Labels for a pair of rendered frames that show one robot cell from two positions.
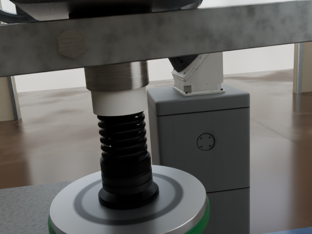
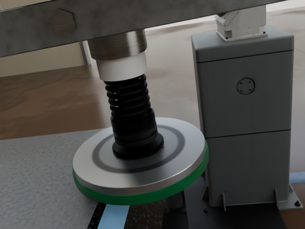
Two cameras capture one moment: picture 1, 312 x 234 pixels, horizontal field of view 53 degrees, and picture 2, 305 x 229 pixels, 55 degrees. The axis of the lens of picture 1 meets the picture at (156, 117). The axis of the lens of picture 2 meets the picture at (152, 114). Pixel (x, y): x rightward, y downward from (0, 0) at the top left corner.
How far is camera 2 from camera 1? 0.09 m
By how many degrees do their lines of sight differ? 17
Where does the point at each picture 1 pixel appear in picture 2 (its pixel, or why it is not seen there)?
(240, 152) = (281, 95)
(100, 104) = (101, 71)
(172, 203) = (171, 155)
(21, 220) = (61, 161)
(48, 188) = (87, 135)
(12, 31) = (13, 15)
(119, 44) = (105, 18)
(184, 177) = (190, 130)
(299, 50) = not seen: outside the picture
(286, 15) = not seen: outside the picture
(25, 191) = (69, 137)
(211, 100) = (251, 45)
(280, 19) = not seen: outside the picture
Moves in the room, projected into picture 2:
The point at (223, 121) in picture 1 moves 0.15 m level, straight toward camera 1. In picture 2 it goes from (264, 65) to (261, 77)
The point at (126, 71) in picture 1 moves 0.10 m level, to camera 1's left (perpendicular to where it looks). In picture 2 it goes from (119, 41) to (48, 50)
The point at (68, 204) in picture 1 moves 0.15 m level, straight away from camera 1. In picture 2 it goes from (88, 153) to (93, 117)
